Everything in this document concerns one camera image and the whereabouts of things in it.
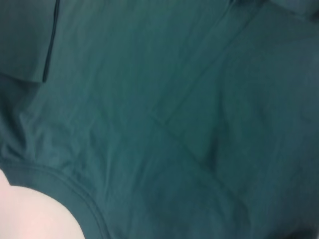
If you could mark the blue short-sleeved shirt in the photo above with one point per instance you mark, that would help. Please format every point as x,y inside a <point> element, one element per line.
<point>174,99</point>

